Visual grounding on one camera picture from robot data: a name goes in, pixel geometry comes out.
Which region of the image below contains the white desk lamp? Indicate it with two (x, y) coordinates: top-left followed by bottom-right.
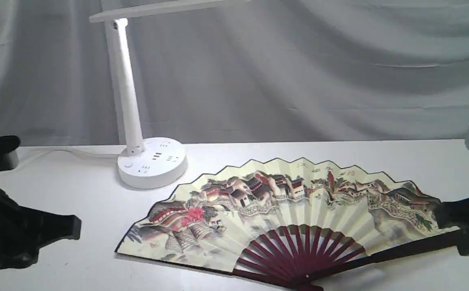
(89, 0), (246, 190)

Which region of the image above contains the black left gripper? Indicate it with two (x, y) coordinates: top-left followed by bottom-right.
(0, 136), (82, 270)

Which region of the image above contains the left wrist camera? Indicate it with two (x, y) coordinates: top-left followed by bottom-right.
(0, 150), (19, 171)

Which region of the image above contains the grey backdrop curtain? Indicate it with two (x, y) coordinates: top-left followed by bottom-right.
(0, 0), (469, 146)

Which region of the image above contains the painted paper folding fan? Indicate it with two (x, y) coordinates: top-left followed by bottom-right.
(115, 158), (462, 291)

